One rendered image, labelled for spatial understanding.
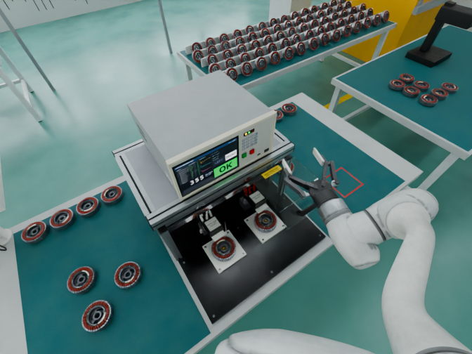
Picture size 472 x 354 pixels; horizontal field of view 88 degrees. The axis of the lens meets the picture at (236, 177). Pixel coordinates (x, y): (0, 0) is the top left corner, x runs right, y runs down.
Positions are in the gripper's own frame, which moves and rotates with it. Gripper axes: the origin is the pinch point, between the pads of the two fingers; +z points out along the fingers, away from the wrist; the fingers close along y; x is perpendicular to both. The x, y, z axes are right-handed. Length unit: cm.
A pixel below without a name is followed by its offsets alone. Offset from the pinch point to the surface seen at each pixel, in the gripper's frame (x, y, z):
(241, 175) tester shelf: -6.9, -22.1, 5.9
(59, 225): -30, -114, 29
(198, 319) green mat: -35, -58, -34
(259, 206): -29.1, -17.2, 0.6
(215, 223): -23.0, -38.6, -2.3
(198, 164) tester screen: 10.1, -36.0, 5.6
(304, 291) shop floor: -119, 0, -34
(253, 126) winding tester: 11.3, -13.1, 12.2
